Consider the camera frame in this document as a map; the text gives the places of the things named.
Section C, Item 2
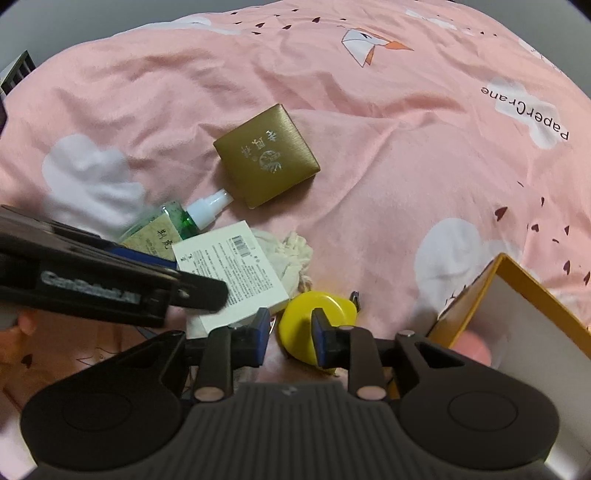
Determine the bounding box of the yellow bottle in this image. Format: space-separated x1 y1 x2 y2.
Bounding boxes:
278 290 359 371

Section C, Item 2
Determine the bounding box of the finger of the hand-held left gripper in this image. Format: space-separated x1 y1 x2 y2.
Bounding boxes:
99 236 179 274
167 272 230 318

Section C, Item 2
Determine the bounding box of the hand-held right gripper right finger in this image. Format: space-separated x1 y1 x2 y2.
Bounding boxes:
310 308 467 401

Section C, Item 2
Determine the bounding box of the slatted rack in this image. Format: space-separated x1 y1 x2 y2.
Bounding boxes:
0 51 36 96

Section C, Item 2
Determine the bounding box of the gold jar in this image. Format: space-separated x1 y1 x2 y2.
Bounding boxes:
213 104 321 209

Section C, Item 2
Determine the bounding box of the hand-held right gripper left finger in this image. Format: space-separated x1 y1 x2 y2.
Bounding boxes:
117 307 271 402

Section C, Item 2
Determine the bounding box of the pink printed blanket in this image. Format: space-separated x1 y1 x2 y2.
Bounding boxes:
0 8 591 416

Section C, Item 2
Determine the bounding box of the person's left hand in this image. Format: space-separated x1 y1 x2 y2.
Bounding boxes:
0 310 38 335

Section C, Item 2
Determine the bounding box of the orange cardboard box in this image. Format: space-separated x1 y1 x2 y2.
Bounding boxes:
425 252 591 403

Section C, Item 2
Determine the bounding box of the cream cloth drawstring pouch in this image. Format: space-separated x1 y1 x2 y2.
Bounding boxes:
252 229 315 297

